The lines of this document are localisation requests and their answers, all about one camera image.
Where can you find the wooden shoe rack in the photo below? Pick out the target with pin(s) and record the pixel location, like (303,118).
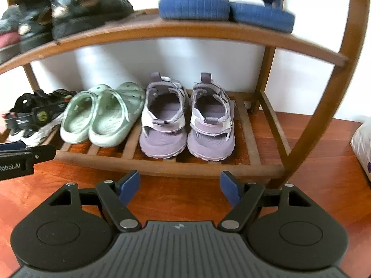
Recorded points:
(185,30)

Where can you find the pale green clog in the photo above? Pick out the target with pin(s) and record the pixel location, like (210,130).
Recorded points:
(76,121)
(113,124)

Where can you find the black velcro kids sandal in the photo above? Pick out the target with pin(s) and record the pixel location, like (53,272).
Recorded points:
(17,115)
(46,113)

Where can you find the white purple printed plastic bag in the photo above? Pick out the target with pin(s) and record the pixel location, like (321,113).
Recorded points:
(362,144)

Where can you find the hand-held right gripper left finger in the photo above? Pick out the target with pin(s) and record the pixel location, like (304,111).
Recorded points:
(130,185)

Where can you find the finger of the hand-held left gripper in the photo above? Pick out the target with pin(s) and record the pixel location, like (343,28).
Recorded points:
(40,153)

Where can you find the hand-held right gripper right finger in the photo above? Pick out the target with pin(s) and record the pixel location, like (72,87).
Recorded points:
(229,186)

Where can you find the pink fur trimmed slipper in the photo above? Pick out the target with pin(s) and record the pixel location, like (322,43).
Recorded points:
(8,34)

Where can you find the black ankle boot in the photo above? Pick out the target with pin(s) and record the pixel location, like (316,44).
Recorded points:
(87,11)
(32,26)

